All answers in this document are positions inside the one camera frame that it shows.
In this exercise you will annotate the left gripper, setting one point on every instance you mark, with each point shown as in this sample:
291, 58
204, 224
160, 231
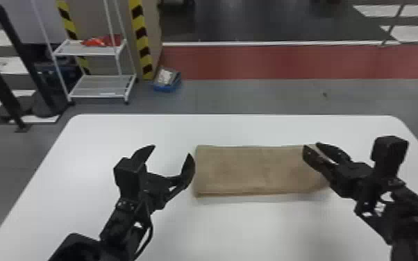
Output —
156, 191

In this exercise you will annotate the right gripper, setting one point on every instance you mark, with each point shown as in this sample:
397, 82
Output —
353, 178

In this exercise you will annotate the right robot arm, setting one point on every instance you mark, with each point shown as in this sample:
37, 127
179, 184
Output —
409, 218

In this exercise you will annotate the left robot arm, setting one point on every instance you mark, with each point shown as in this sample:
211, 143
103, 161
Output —
121, 233

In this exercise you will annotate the beige towel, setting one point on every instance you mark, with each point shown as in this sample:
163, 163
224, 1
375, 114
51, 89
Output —
252, 169

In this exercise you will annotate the blue tray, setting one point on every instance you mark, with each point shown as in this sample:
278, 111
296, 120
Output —
167, 80

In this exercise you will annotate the red snack packet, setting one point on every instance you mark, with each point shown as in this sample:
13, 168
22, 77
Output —
97, 41

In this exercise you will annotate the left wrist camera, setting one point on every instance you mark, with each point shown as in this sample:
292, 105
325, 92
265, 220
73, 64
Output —
129, 176

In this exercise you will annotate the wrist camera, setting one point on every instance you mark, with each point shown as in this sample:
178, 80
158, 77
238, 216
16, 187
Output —
129, 176
389, 151

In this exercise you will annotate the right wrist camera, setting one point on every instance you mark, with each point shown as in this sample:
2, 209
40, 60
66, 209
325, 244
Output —
389, 151

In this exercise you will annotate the yellow black striped post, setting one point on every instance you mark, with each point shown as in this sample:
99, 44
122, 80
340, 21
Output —
71, 27
141, 40

